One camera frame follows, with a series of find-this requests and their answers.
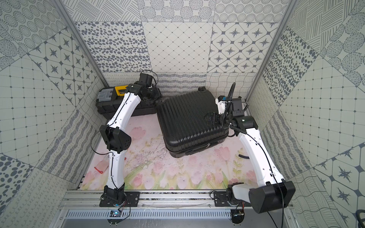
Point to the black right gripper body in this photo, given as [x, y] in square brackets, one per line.
[218, 119]

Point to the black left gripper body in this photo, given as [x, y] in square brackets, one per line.
[154, 93]

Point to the black hard-shell suitcase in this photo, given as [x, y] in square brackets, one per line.
[185, 131]

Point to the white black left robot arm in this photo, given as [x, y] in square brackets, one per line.
[118, 141]

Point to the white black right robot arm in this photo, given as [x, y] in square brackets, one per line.
[273, 191]

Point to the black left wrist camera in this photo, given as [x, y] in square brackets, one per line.
[146, 79]

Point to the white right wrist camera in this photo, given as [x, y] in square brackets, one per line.
[221, 103]

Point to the black toolbox with yellow handle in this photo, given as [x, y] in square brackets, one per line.
[108, 102]

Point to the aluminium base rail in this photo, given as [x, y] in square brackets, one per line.
[190, 204]

